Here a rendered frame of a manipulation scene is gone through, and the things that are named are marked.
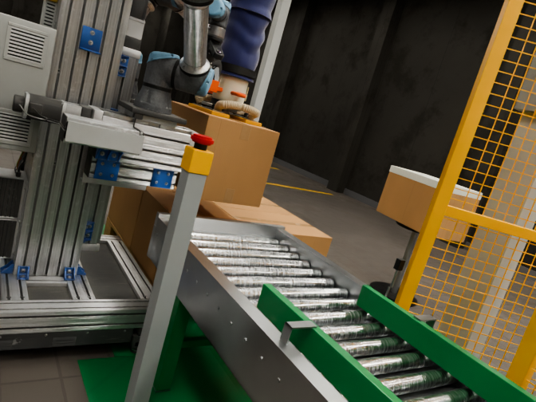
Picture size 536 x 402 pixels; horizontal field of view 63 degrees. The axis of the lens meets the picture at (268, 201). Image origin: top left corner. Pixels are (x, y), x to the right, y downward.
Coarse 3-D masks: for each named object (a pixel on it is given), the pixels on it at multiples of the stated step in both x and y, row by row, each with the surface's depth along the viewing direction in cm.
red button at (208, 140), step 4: (192, 136) 127; (196, 136) 127; (200, 136) 126; (204, 136) 127; (208, 136) 131; (192, 140) 128; (196, 140) 126; (200, 140) 126; (204, 140) 126; (208, 140) 127; (212, 140) 129; (196, 144) 128; (200, 144) 128; (204, 144) 127; (208, 144) 128; (200, 148) 128; (204, 148) 129
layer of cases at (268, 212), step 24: (120, 192) 292; (144, 192) 254; (168, 192) 260; (120, 216) 286; (144, 216) 249; (216, 216) 238; (240, 216) 253; (264, 216) 269; (288, 216) 288; (144, 240) 244; (312, 240) 256; (144, 264) 240
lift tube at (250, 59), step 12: (240, 12) 214; (252, 12) 215; (228, 24) 218; (240, 24) 216; (252, 24) 216; (264, 24) 220; (228, 36) 220; (240, 36) 216; (252, 36) 218; (264, 36) 225; (228, 48) 218; (240, 48) 218; (252, 48) 219; (228, 60) 219; (240, 60) 218; (252, 60) 222; (228, 72) 220
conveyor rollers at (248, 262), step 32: (224, 256) 187; (256, 256) 196; (288, 256) 207; (256, 288) 157; (288, 288) 165; (320, 288) 175; (320, 320) 150; (352, 320) 159; (352, 352) 135; (384, 352) 144; (416, 352) 144; (384, 384) 119; (416, 384) 126
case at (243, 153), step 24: (192, 120) 214; (216, 120) 201; (216, 144) 205; (240, 144) 212; (264, 144) 218; (216, 168) 209; (240, 168) 216; (264, 168) 223; (216, 192) 213; (240, 192) 220
